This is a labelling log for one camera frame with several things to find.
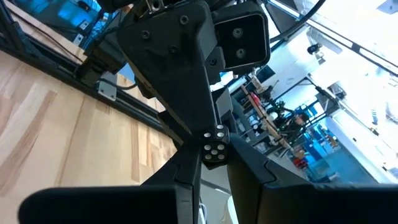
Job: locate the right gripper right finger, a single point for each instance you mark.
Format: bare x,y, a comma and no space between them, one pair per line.
311,205

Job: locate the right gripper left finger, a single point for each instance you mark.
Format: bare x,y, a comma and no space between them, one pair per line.
124,205

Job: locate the small black die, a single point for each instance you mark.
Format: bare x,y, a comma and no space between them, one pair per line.
214,146

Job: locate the silver mounting bracket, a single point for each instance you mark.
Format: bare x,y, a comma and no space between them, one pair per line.
107,88

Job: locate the black aluminium table frame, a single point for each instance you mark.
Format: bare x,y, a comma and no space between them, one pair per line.
140,113

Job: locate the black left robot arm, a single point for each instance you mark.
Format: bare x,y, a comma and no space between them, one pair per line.
99,59

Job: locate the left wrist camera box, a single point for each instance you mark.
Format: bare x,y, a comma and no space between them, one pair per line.
242,40

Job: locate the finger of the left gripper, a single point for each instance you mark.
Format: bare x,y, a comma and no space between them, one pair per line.
174,68
224,105

